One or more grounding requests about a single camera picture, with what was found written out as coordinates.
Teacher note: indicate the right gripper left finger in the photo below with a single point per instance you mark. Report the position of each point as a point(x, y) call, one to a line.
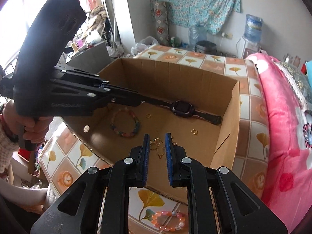
point(145, 159)

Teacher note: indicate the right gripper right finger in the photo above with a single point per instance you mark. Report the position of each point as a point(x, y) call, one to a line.
point(170, 156)

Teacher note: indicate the left hand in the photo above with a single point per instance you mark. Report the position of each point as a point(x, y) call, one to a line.
point(34, 131)

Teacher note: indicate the gold hoop earring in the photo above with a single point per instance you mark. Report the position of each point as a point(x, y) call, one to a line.
point(194, 131)

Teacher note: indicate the black smart watch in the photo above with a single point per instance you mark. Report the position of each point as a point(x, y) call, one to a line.
point(185, 109)

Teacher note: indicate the brown cardboard box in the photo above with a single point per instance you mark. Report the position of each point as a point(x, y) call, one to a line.
point(199, 108)

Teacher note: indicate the dark grey cabinet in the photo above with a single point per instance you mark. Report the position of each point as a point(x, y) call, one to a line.
point(92, 60)

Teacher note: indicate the patterned tablecloth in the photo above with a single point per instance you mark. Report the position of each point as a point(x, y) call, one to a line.
point(66, 157)

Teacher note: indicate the white plastic bag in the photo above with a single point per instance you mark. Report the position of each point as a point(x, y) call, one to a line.
point(143, 45)

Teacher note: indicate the pink blanket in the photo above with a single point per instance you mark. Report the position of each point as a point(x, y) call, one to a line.
point(287, 189)

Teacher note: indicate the white water dispenser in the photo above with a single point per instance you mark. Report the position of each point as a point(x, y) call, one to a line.
point(244, 48)

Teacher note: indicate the rolled patterned mat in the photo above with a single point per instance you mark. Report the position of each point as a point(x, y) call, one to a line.
point(161, 20)

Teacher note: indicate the water bottle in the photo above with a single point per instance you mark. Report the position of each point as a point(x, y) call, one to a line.
point(253, 28)

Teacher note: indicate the floral blue cloth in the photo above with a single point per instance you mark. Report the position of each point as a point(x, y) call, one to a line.
point(210, 14)

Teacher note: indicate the blue cartoon pillow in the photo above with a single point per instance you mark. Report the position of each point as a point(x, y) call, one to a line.
point(309, 72)

